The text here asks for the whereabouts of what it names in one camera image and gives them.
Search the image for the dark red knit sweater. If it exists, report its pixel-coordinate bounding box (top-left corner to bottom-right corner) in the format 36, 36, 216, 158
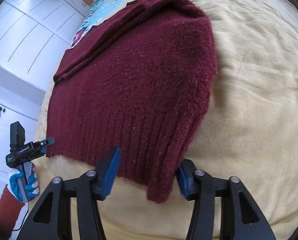
47, 0, 217, 203

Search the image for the left gloved hand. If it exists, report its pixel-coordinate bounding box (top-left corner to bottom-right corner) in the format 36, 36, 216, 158
7, 163, 39, 203

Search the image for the white wardrobe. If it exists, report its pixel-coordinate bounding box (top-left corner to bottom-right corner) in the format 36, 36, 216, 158
0, 0, 89, 90

